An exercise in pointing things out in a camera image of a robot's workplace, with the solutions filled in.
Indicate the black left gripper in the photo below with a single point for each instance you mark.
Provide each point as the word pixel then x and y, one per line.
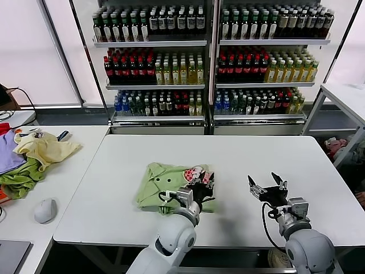
pixel 201 194

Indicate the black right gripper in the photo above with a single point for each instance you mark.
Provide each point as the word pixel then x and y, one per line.
pixel 273 197

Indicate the light green t-shirt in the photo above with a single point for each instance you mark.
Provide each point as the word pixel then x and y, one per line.
pixel 159 185

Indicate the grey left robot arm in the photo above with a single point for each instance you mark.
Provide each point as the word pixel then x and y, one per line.
pixel 171 237

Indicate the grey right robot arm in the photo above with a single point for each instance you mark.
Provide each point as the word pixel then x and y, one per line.
pixel 308 245

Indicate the pile of mixed clothes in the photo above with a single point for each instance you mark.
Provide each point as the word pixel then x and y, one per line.
pixel 336 145

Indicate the beige woven object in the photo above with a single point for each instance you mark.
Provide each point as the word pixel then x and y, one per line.
pixel 278 257

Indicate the black bag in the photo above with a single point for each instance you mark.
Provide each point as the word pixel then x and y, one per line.
pixel 350 177

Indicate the metal drinks shelving unit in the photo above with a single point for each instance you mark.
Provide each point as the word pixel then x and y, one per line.
pixel 154 85
pixel 265 85

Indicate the yellow tea bottle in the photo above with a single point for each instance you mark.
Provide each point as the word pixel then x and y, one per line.
pixel 296 73
pixel 313 73
pixel 176 75
pixel 288 73
pixel 201 75
pixel 184 75
pixel 271 73
pixel 304 73
pixel 280 73
pixel 193 75
pixel 168 75
pixel 159 75

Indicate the cola bottle red cap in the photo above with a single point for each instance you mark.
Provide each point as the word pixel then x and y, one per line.
pixel 142 73
pixel 222 72
pixel 256 72
pixel 264 72
pixel 134 73
pixel 108 73
pixel 231 72
pixel 117 73
pixel 247 72
pixel 150 73
pixel 125 73
pixel 239 72

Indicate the white metal side table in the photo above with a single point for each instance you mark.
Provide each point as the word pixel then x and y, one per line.
pixel 339 94

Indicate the blue white striped item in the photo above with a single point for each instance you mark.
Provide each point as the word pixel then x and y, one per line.
pixel 64 135

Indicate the pale yellow shirt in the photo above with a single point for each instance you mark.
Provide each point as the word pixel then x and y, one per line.
pixel 48 148

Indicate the white computer mouse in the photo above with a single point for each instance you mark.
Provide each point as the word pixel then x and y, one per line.
pixel 45 211

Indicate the olive green garment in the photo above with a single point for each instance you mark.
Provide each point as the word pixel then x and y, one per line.
pixel 20 179

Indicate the purple garment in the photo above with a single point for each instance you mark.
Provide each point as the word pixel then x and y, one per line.
pixel 8 154

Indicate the orange item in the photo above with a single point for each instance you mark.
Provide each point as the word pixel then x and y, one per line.
pixel 4 195

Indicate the red cloth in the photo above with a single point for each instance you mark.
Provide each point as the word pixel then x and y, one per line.
pixel 4 128

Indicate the brown cardboard box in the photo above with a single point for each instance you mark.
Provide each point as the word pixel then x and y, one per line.
pixel 14 98

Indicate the black monitor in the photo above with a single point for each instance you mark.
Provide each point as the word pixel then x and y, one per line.
pixel 4 95

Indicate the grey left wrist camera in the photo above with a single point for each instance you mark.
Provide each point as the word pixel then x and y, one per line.
pixel 182 198

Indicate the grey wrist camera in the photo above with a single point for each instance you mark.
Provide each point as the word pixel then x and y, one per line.
pixel 182 198
pixel 298 207

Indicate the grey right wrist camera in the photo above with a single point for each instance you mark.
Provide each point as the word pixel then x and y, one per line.
pixel 298 207

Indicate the dark slanted frame pole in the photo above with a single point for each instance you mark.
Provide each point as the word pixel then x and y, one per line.
pixel 345 42

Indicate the black window frame pole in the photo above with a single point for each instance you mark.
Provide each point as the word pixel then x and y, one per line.
pixel 89 62

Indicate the grey window frame pole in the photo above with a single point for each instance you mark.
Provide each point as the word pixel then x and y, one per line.
pixel 61 54

